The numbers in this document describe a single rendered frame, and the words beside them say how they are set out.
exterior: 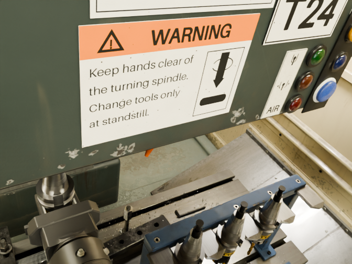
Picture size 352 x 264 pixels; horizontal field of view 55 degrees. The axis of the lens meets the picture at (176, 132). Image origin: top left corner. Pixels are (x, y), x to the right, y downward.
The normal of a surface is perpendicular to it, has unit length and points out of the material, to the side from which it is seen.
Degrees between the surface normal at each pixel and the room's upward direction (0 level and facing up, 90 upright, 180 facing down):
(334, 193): 90
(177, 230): 0
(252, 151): 24
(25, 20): 90
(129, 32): 90
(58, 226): 0
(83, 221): 0
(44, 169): 90
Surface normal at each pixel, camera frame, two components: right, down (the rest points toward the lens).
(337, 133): -0.86, 0.22
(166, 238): 0.15, -0.76
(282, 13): 0.49, 0.62
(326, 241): -0.21, -0.60
